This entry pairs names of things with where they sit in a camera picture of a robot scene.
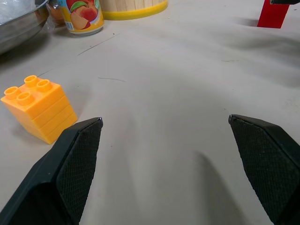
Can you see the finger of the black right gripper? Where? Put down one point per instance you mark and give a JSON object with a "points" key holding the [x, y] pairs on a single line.
{"points": [[284, 2]]}

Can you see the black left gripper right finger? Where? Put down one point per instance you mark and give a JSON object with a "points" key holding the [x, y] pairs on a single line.
{"points": [[267, 164]]}

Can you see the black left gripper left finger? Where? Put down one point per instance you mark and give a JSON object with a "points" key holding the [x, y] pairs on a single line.
{"points": [[58, 173]]}

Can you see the red toy building block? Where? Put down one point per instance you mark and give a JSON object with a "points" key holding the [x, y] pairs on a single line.
{"points": [[272, 15]]}

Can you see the yellow toy building block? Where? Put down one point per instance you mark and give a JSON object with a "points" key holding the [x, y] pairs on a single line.
{"points": [[39, 110]]}

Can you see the wooden bucket with yellow base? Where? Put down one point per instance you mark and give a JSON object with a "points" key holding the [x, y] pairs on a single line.
{"points": [[134, 8]]}

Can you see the silver metal bowl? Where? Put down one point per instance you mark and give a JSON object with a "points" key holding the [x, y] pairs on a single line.
{"points": [[16, 23]]}

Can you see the orange item in plastic wrap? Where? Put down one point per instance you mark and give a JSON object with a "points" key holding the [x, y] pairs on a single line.
{"points": [[55, 15]]}

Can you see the peach drink can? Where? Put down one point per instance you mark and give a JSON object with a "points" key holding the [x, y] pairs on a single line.
{"points": [[83, 16]]}

